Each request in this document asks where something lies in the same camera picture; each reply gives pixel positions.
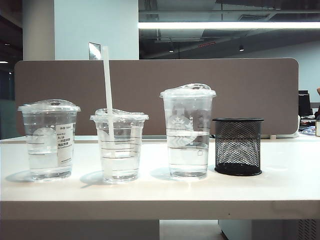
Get white drinking straw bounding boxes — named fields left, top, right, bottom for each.
left=100, top=45, right=117, bottom=181

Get black mesh pen holder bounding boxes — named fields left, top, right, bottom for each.
left=212, top=117, right=265, bottom=176

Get tall clear lidded cup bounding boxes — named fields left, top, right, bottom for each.
left=159, top=83, right=218, bottom=181

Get small clear lidded cup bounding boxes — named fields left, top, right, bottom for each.
left=89, top=107, right=150, bottom=185

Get clear cup with white label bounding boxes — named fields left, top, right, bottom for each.
left=17, top=99, right=82, bottom=183

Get brown desk divider panel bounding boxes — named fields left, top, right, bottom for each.
left=14, top=57, right=301, bottom=137

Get long ceiling light strip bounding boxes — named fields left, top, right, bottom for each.
left=138, top=21, right=320, bottom=30

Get black computer monitor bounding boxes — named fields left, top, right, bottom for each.
left=298, top=90, right=314, bottom=117

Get background person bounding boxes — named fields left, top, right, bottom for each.
left=314, top=86, right=320, bottom=121

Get framed wall sign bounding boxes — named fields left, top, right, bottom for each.
left=88, top=41, right=102, bottom=61

